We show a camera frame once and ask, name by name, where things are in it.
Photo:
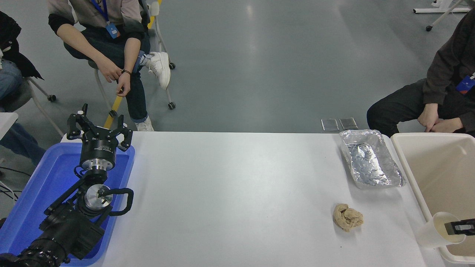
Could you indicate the blue plastic tray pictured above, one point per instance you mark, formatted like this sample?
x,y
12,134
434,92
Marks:
x,y
44,178

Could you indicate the small white table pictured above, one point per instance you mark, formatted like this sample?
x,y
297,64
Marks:
x,y
5,122

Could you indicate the blue badge card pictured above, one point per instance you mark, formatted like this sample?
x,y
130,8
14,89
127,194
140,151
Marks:
x,y
112,30
465,84

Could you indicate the large pale bin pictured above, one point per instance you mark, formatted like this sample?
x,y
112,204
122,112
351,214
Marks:
x,y
441,174

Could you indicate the person's hand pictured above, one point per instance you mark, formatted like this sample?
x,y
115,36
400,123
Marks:
x,y
449,125
428,116

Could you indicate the person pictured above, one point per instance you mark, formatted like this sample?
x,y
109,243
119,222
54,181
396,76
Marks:
x,y
15,55
445,59
111,48

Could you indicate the crumpled tan paper ball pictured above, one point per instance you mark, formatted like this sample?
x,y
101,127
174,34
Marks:
x,y
347,218

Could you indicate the person's right hand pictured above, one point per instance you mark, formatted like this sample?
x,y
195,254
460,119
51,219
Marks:
x,y
108,71

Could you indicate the grey wheeled chair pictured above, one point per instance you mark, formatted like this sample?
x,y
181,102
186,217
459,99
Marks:
x,y
20,94

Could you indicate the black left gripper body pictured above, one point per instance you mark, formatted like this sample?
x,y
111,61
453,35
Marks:
x,y
98,148

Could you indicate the white paper cup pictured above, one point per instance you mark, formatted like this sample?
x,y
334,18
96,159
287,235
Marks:
x,y
430,233

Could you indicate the silver foil tray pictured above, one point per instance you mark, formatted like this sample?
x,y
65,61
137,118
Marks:
x,y
371,159

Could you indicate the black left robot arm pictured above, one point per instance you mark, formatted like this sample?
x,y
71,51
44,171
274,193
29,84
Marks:
x,y
70,230

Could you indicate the person's left hand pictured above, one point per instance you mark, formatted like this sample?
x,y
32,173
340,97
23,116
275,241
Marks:
x,y
124,84

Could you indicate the white wheeled stand base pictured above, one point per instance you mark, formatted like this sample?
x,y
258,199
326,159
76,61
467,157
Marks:
x,y
441,10

